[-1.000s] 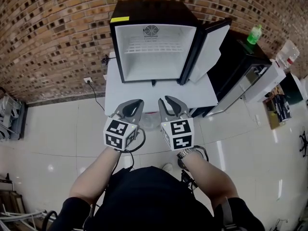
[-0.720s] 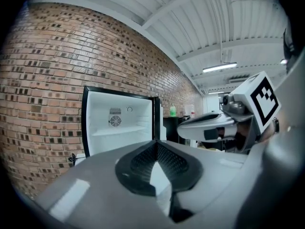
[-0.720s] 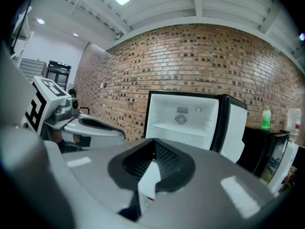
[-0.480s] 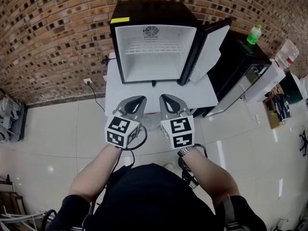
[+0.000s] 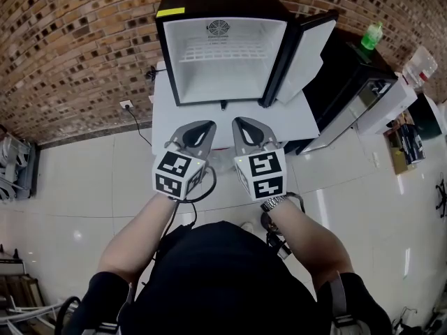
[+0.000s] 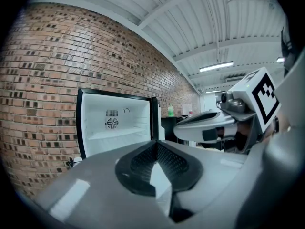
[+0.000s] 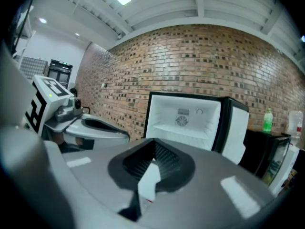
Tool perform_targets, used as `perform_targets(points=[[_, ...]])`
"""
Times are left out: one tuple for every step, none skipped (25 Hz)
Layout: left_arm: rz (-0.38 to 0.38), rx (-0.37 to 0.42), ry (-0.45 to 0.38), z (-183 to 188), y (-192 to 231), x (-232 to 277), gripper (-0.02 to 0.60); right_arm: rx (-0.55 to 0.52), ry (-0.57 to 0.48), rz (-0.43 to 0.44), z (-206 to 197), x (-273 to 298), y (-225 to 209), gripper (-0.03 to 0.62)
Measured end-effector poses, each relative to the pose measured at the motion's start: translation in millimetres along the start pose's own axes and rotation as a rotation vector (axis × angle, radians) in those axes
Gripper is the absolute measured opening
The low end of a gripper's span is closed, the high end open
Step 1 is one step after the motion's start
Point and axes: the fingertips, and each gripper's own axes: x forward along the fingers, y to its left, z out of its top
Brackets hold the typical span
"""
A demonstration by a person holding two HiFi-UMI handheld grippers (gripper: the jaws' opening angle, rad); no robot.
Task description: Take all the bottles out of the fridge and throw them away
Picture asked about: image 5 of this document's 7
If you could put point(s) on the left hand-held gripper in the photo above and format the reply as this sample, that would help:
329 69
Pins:
171 173

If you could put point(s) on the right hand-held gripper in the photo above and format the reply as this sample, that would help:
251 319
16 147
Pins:
265 176

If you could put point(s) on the person's left forearm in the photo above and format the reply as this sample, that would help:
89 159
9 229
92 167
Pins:
132 239

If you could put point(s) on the person's right forearm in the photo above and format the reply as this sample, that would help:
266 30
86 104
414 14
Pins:
311 250

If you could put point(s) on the white table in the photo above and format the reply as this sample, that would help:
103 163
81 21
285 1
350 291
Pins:
227 113

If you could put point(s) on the black mini fridge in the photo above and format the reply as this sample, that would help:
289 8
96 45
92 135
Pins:
223 82

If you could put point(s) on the silver wristwatch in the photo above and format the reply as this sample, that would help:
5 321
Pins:
274 204

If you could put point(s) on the person's right white shoe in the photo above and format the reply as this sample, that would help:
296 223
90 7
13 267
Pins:
247 227

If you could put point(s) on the mini fridge door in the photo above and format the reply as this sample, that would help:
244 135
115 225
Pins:
307 58

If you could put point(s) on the tall black glass-door fridge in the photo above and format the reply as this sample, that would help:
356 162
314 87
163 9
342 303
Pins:
342 86

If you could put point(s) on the white water dispenser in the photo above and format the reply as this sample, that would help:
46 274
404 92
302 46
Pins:
387 110

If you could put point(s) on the brown cardboard box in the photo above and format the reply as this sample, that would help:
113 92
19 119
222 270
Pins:
394 159

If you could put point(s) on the person's black clothing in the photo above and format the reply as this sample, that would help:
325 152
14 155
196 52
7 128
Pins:
223 284

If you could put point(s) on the green plastic bottle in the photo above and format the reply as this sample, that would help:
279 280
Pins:
371 38

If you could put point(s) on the black printed box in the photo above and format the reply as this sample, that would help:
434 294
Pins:
412 145

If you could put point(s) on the clear dispenser water jug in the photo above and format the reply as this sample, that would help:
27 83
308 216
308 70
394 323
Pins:
420 66

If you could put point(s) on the grey cart with white parts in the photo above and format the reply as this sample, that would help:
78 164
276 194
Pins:
17 166

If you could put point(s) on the black office chair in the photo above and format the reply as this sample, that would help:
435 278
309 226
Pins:
441 199

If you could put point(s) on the dark wooden crate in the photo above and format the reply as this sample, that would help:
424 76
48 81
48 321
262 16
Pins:
21 290

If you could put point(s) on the white wall socket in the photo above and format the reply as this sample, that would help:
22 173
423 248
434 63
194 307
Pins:
126 104

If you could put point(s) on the white metal frame rack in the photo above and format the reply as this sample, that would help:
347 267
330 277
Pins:
31 314

